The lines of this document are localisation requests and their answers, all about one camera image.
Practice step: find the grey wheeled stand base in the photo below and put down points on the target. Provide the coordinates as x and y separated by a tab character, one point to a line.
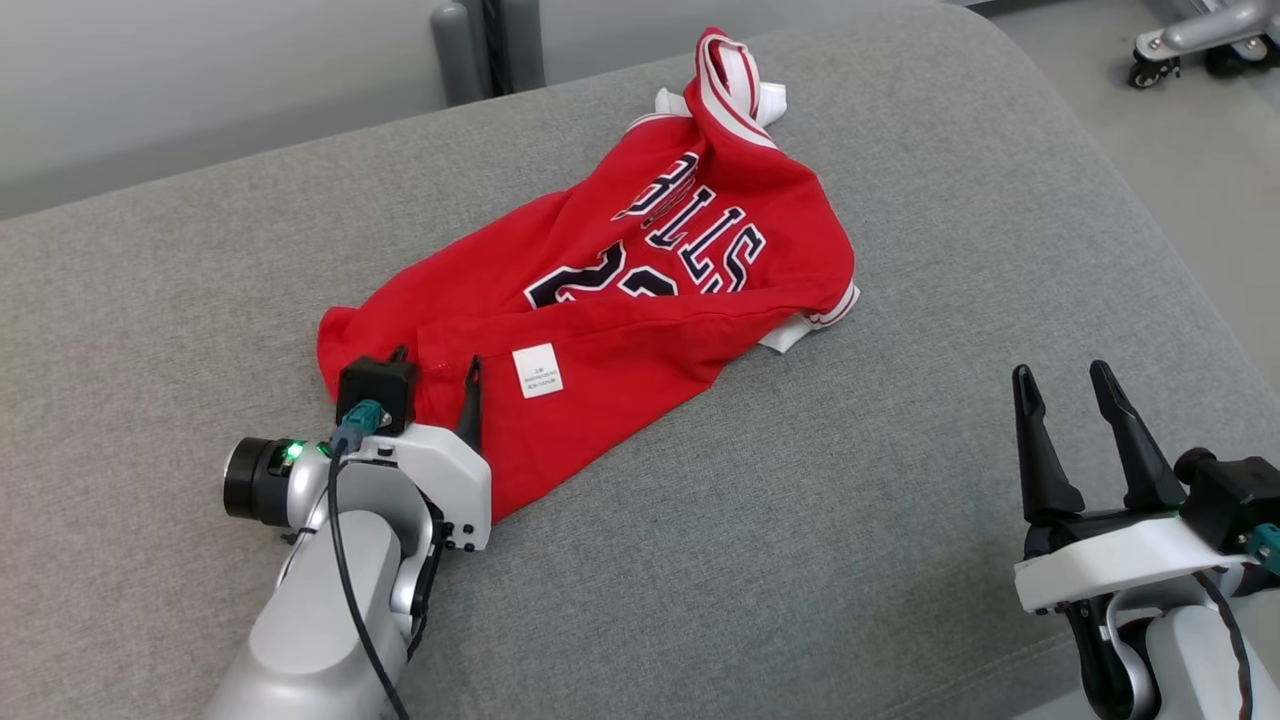
1210	30

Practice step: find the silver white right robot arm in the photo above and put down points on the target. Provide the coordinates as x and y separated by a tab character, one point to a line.
1190	660

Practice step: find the dark grey partition post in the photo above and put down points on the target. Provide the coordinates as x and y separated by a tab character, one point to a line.
494	45

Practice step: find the red basketball jersey white sleeves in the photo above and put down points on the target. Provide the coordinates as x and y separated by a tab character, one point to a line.
620	330

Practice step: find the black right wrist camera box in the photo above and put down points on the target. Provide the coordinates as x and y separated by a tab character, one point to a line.
1230	500

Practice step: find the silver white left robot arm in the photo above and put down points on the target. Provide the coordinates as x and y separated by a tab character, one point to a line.
310	620

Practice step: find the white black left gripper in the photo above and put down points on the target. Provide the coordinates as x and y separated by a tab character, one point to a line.
455	480

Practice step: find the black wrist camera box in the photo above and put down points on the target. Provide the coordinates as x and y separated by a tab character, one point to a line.
375	385
1230	500

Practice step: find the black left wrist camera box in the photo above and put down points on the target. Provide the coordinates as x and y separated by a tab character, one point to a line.
375	385

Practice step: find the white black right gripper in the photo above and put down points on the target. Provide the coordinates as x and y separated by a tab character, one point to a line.
1120	560

